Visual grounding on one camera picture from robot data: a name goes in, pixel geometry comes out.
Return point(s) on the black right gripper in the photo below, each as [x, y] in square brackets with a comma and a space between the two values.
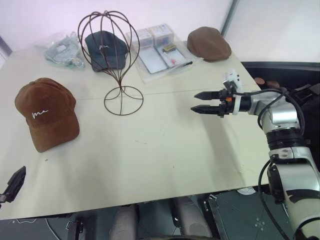
[228, 106]

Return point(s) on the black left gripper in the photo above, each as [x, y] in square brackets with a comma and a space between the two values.
[5, 198]

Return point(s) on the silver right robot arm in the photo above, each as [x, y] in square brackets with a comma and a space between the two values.
[282, 117]

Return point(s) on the black pen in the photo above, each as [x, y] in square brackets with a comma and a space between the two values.
[183, 64]

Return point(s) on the white plastic card sleeve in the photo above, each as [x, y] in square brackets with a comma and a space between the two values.
[152, 61]
[175, 57]

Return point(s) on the round brown wooden piece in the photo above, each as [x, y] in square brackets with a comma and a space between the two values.
[260, 81]

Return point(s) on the brown flat cap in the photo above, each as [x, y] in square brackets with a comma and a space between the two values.
[207, 42]

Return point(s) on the clear plastic zip bag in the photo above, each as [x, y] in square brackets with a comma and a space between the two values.
[147, 76]

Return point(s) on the small yellow black item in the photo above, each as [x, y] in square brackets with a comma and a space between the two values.
[168, 48]

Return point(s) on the clear card box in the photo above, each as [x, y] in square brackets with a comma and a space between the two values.
[162, 32]
[144, 37]

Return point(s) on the black side furniture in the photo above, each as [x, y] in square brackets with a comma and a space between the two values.
[287, 72]

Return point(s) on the grey rounded shape under table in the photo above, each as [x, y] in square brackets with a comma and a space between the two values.
[190, 217]
[123, 222]

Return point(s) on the black floor platform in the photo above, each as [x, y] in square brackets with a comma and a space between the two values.
[240, 215]

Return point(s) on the dark green baseball cap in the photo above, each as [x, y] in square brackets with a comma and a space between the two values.
[96, 53]

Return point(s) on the plastic bag with blue fabric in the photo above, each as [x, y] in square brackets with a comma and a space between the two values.
[58, 51]

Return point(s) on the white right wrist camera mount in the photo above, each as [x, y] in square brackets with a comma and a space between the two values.
[235, 80]

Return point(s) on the grey window frame post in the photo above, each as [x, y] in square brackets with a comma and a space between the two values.
[228, 15]

